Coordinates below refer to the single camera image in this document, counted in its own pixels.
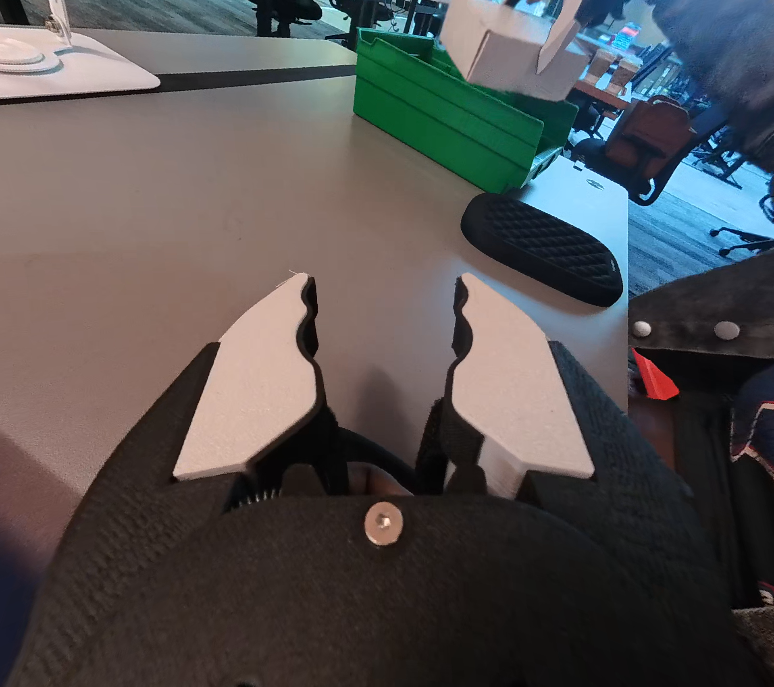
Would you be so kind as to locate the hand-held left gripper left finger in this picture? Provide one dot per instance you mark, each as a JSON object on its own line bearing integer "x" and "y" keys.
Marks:
{"x": 254, "y": 385}

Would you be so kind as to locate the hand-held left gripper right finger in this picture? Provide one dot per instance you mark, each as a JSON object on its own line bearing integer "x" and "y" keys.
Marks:
{"x": 514, "y": 391}

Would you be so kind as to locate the small white cardboard box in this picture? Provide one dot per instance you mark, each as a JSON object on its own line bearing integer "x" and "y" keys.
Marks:
{"x": 502, "y": 46}

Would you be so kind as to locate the green plastic bin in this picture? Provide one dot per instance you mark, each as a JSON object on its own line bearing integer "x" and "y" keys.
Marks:
{"x": 441, "y": 113}

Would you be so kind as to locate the person's right forearm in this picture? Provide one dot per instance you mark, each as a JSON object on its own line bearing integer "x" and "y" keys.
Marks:
{"x": 713, "y": 16}

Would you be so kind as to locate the grey desk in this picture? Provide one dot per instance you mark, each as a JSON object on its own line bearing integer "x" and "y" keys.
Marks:
{"x": 181, "y": 185}

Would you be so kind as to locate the paper coffee cup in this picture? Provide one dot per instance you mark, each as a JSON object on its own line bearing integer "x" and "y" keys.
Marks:
{"x": 600, "y": 63}
{"x": 626, "y": 75}

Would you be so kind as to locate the red plastic piece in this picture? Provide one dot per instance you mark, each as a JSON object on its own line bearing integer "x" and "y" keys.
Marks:
{"x": 654, "y": 379}

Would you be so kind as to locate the brown office chair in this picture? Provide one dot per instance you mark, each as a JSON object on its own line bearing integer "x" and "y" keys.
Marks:
{"x": 653, "y": 137}

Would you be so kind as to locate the black wrist rest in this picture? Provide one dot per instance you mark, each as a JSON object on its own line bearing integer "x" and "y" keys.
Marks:
{"x": 544, "y": 246}

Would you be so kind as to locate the person's black jacket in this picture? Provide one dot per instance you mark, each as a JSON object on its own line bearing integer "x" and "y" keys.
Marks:
{"x": 695, "y": 312}

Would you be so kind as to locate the white board stand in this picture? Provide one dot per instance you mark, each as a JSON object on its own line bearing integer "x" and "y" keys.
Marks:
{"x": 78, "y": 64}

